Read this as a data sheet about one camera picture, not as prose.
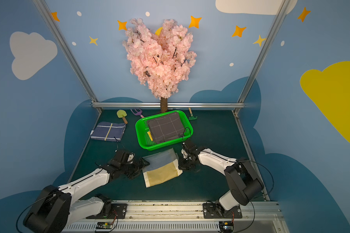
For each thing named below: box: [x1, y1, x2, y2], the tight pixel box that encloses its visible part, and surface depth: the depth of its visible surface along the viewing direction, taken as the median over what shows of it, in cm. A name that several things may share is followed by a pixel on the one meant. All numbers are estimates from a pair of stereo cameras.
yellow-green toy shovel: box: [116, 109, 128, 125], surface depth 121 cm
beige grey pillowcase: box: [141, 148, 184, 188], surface depth 90 cm
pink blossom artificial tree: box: [122, 17, 197, 113], surface depth 76 cm
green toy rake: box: [188, 107, 198, 121], surface depth 118 cm
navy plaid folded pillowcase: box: [90, 121, 127, 142], surface depth 110 cm
